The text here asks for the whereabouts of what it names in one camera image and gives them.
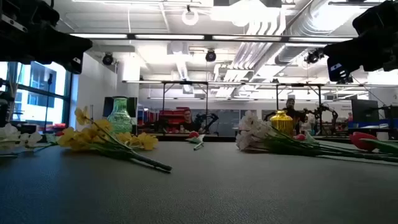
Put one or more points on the white artificial flower bunch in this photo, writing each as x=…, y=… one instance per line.
x=9, y=133
x=252, y=133

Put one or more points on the yellow artificial flower bunch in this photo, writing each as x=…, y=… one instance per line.
x=93, y=137

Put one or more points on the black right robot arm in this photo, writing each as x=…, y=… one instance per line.
x=377, y=15

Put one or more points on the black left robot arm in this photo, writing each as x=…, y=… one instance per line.
x=25, y=12

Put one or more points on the black background robot arm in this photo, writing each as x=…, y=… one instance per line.
x=323, y=113
x=208, y=119

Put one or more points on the green glass vase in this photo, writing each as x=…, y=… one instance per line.
x=119, y=118

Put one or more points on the yellow glass vase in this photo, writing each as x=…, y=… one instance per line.
x=281, y=123

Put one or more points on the black stand pole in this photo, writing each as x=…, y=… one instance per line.
x=49, y=93

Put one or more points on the black ceiling spotlight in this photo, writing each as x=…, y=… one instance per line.
x=314, y=56
x=108, y=59
x=211, y=56

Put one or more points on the person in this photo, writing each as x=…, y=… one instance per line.
x=188, y=121
x=290, y=107

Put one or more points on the red storage bins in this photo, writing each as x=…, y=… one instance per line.
x=171, y=118

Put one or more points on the black metal rig frame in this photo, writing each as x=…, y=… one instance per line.
x=208, y=37

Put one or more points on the black background station frame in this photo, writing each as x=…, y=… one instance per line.
x=207, y=102

